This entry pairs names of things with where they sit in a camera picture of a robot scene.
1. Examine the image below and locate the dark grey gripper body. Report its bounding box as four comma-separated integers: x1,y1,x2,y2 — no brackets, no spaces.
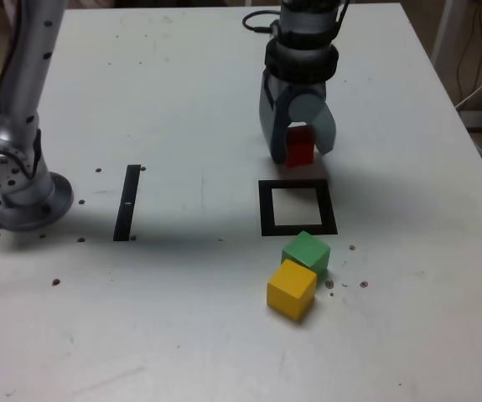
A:
273,78,329,123

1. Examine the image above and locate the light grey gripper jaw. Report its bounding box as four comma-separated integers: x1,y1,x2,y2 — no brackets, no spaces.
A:
288,92,339,154

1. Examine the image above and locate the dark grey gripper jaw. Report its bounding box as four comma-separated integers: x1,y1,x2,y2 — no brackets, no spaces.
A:
258,70,291,166

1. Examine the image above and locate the red cube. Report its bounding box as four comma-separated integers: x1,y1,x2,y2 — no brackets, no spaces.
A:
286,123,315,168

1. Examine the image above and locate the green cube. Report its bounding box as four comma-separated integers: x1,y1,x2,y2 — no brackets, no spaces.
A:
281,230,332,281

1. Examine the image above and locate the yellow cube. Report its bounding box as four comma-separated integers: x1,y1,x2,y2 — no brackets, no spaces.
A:
267,258,319,322

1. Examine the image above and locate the black tape square outline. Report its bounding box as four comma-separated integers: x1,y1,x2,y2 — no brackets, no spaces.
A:
257,178,339,237

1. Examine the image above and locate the black tape strip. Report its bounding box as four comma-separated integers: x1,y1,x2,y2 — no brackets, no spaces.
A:
112,164,142,243

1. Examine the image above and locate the white metal post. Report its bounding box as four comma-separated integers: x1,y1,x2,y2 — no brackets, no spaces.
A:
430,0,464,64

